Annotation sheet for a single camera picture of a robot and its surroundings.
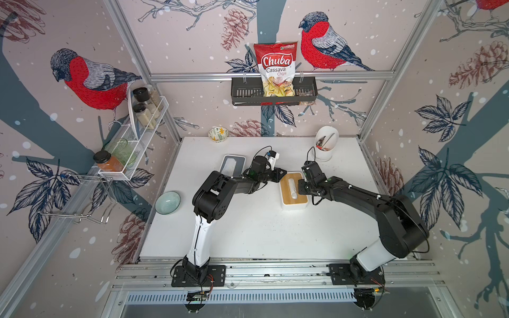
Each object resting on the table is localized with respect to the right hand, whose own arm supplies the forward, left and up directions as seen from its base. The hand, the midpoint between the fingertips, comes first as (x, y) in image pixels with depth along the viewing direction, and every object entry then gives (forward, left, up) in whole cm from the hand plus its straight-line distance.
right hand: (300, 186), depth 94 cm
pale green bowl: (-9, +64, -3) cm, 65 cm away
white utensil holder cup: (+26, -16, +5) cm, 31 cm away
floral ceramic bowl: (+38, +48, -3) cm, 61 cm away
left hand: (+7, +5, +3) cm, 9 cm away
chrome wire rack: (-25, +70, +32) cm, 81 cm away
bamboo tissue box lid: (-5, +7, 0) cm, 9 cm away
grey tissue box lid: (+10, +34, +1) cm, 36 cm away
